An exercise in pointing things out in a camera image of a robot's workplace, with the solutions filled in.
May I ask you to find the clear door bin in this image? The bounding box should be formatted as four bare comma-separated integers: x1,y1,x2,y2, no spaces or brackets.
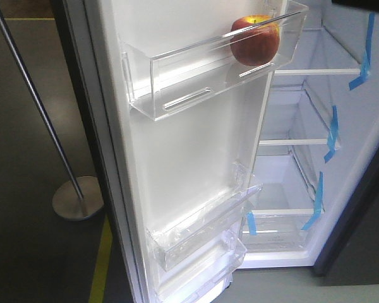
121,1,309,121
154,230,246,302
147,162,262,271

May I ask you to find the clear crisper drawer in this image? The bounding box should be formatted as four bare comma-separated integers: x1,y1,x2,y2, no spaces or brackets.
241,211,311,253

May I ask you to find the blue tape strip drawer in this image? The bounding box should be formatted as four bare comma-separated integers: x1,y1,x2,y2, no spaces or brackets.
246,211,257,235

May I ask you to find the white open fridge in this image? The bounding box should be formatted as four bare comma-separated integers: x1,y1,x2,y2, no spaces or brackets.
241,1,379,274

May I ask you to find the matte silver pole stand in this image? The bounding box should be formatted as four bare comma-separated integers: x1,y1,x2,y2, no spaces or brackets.
0,8,104,222

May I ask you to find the blue tape strip middle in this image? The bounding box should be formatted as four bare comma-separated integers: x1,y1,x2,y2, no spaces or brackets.
324,105,339,163

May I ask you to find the red yellow apple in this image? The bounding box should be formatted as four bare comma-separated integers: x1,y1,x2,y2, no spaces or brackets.
230,21,280,66

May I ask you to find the upper clear door bin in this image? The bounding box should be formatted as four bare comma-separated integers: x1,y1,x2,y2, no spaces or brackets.
121,1,309,121

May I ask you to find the blue tape strip lower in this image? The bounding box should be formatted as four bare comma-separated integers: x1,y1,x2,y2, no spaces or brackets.
301,171,323,231

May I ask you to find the blue tape strip upper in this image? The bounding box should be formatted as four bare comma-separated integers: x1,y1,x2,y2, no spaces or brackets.
349,12,375,91

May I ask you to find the lower clear door bin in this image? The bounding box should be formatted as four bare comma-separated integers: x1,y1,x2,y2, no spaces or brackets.
147,162,262,271

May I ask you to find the blue tape strip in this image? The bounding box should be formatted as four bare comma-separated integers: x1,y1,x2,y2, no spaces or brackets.
324,105,339,163
301,171,323,231
349,12,375,91

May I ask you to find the bottom clear door bin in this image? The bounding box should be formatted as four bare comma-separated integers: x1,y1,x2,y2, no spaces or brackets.
154,230,246,302

